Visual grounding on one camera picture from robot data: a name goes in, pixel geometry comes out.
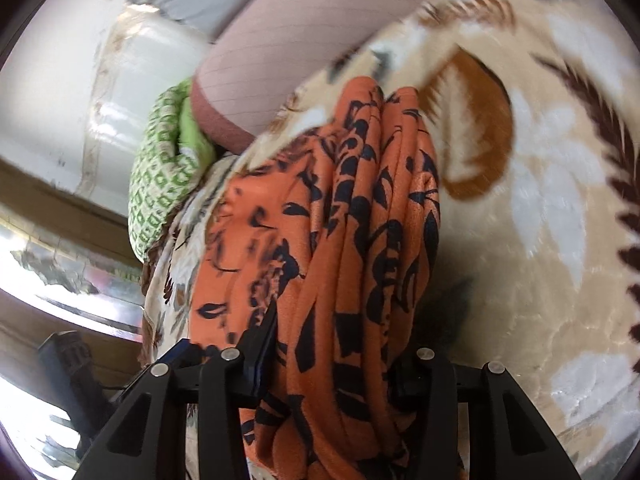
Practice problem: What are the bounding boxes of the beige leaf printed blanket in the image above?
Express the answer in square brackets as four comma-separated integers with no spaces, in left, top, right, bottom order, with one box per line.
[137,0,640,480]

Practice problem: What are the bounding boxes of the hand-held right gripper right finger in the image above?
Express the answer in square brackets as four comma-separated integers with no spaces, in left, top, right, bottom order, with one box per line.
[390,347,583,480]

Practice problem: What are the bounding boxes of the orange floral garment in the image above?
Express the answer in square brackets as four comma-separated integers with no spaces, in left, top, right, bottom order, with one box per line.
[192,75,453,480]

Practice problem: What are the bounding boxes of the wooden frame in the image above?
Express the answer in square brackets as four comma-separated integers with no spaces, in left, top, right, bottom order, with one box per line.
[0,157,133,233]

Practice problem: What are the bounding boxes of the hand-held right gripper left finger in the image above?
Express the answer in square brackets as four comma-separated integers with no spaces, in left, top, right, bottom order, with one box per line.
[72,305,279,480]

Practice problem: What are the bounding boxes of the green patterned cloth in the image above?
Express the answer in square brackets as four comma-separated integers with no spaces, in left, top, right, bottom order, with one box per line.
[127,77,218,263]

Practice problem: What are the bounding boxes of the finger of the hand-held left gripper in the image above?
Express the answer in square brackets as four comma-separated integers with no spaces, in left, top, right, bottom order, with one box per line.
[107,340,203,407]

